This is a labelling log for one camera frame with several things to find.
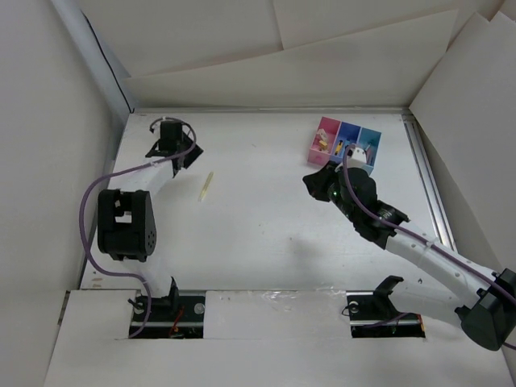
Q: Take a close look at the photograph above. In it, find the purple drawer box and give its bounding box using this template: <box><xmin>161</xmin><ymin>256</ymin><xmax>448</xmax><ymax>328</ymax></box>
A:
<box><xmin>330</xmin><ymin>122</ymin><xmax>361</xmax><ymax>163</ymax></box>

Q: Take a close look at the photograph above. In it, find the aluminium rail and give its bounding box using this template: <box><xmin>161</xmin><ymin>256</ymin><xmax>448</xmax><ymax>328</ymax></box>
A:
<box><xmin>402</xmin><ymin>114</ymin><xmax>456</xmax><ymax>251</ymax></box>

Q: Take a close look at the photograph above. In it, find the yellow utility knife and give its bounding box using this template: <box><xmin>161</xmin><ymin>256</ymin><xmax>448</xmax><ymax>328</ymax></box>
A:
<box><xmin>334</xmin><ymin>140</ymin><xmax>343</xmax><ymax>156</ymax></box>

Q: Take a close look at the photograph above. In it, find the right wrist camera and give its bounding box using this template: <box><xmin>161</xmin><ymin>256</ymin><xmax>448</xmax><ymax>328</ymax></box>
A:
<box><xmin>346</xmin><ymin>147</ymin><xmax>367</xmax><ymax>169</ymax></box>

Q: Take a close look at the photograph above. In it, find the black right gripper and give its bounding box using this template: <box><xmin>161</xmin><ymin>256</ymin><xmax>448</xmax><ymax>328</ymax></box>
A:
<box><xmin>303</xmin><ymin>160</ymin><xmax>358</xmax><ymax>223</ymax></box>

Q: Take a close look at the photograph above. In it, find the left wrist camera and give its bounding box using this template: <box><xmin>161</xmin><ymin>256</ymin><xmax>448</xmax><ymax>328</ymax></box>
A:
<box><xmin>149</xmin><ymin>118</ymin><xmax>162</xmax><ymax>134</ymax></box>

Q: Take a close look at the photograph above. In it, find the light blue drawer box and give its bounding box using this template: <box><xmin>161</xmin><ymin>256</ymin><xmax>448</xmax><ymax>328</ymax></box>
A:
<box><xmin>356</xmin><ymin>127</ymin><xmax>381</xmax><ymax>174</ymax></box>

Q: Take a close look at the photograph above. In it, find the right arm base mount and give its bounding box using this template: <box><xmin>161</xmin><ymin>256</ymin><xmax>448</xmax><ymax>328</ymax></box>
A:
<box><xmin>341</xmin><ymin>276</ymin><xmax>426</xmax><ymax>339</ymax></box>

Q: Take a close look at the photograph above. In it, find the pink drawer box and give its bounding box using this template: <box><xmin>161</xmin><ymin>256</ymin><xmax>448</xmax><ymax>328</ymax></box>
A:
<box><xmin>307</xmin><ymin>117</ymin><xmax>341</xmax><ymax>166</ymax></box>

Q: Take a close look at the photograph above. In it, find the yellow highlighter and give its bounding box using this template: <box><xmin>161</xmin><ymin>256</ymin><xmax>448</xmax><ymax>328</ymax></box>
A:
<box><xmin>198</xmin><ymin>171</ymin><xmax>214</xmax><ymax>202</ymax></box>

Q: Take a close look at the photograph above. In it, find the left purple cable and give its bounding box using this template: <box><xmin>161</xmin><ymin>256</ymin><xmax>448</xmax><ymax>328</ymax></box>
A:
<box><xmin>78</xmin><ymin>115</ymin><xmax>198</xmax><ymax>338</ymax></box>

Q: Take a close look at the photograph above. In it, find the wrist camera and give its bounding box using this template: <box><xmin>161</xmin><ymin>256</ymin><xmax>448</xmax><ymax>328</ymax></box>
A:
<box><xmin>346</xmin><ymin>147</ymin><xmax>367</xmax><ymax>169</ymax></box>
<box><xmin>149</xmin><ymin>118</ymin><xmax>162</xmax><ymax>134</ymax></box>

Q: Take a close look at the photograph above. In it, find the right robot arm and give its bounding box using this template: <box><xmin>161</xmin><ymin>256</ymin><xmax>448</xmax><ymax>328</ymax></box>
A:
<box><xmin>302</xmin><ymin>162</ymin><xmax>515</xmax><ymax>351</ymax></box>

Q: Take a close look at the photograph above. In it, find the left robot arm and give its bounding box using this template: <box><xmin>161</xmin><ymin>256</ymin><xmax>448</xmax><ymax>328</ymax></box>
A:
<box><xmin>97</xmin><ymin>117</ymin><xmax>203</xmax><ymax>320</ymax></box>

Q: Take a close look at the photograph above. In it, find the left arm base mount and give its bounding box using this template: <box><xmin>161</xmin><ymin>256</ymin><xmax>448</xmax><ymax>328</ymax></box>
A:
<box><xmin>128</xmin><ymin>280</ymin><xmax>206</xmax><ymax>339</ymax></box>

